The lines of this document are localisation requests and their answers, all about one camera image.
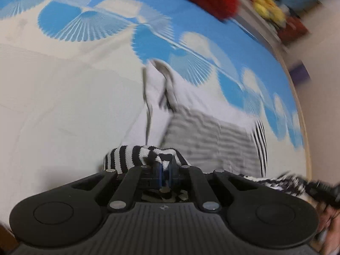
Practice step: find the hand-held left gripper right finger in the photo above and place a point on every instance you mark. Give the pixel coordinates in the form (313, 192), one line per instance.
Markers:
(168, 174)

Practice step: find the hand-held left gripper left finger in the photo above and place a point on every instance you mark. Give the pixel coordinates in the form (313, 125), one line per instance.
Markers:
(158, 174)

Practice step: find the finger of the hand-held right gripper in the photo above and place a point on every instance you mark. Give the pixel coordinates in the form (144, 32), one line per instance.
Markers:
(312, 187)

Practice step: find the striped and white hooded top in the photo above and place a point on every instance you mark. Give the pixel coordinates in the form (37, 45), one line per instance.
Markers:
(207, 138)

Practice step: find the person's right hand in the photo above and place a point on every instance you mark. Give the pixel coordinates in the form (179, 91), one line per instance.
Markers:
(330, 228)

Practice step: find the purple box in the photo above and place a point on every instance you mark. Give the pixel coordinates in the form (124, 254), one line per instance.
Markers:
(300, 73)

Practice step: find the blue white printed bed sheet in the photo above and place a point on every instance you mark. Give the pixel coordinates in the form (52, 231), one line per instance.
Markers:
(53, 98)

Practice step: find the white window sill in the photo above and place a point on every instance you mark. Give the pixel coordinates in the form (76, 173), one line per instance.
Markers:
(255, 24)

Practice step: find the yellow plush toy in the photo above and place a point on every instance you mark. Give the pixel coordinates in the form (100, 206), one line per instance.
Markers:
(277, 14)
(263, 4)

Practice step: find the wooden bed frame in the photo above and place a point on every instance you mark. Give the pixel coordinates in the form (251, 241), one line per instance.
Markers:
(300, 106)

